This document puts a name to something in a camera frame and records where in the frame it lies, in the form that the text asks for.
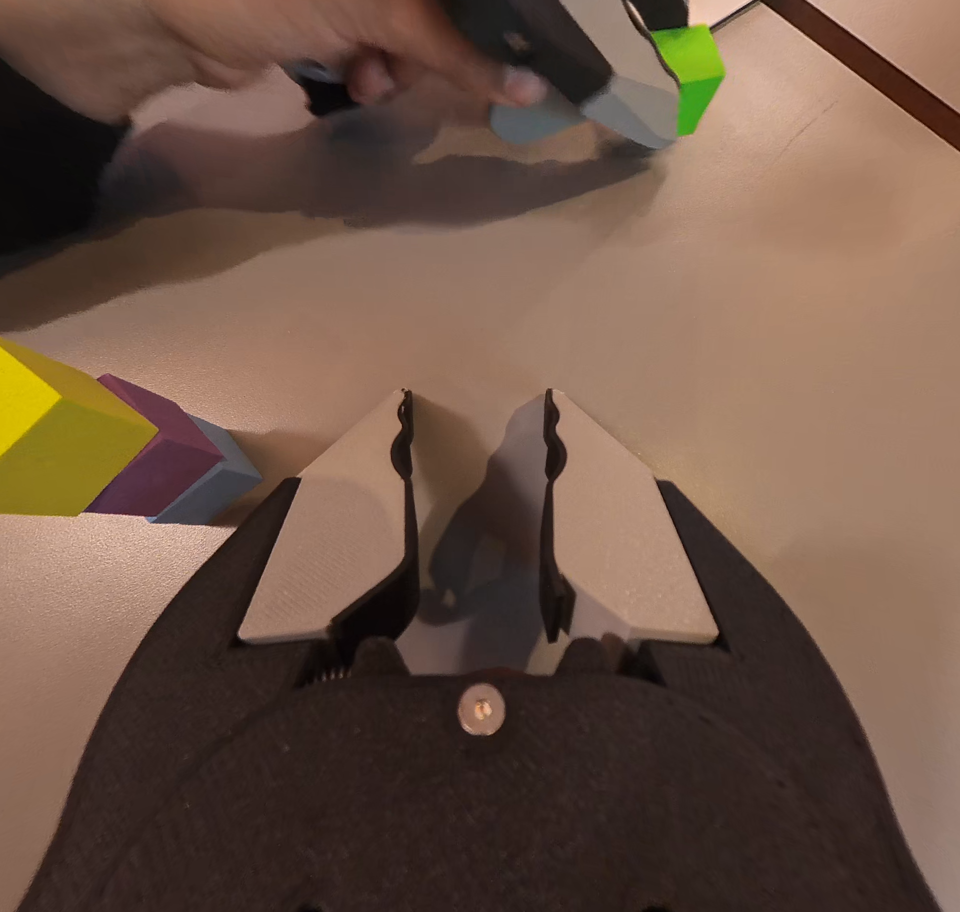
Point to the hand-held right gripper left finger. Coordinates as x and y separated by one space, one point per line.
330 544

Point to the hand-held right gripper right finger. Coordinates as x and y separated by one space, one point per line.
630 552

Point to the green foam cube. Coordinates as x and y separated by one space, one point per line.
694 79

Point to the light blue foam cube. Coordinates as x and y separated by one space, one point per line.
217 484

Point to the purple foam cube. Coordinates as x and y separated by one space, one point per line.
165 469

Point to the yellow foam cube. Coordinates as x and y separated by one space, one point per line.
60 454

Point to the person's left hand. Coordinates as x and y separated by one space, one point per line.
225 11

